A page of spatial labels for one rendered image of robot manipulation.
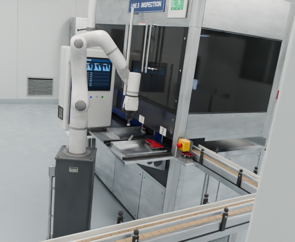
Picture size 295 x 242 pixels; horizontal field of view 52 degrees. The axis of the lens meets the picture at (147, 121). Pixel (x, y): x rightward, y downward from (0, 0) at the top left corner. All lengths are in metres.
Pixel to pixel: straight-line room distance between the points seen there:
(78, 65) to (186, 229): 1.22
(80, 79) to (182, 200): 1.22
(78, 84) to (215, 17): 1.03
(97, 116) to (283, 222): 2.53
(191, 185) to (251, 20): 1.33
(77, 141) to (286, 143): 1.71
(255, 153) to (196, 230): 1.60
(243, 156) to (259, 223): 2.14
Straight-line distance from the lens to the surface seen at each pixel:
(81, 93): 2.03
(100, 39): 2.04
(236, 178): 1.98
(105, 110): 3.02
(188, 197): 2.52
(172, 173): 2.31
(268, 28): 2.63
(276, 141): 0.60
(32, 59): 7.38
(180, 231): 1.35
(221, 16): 2.27
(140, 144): 2.41
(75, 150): 2.16
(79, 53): 1.98
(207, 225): 1.43
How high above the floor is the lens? 1.67
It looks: 15 degrees down
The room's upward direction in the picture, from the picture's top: 7 degrees clockwise
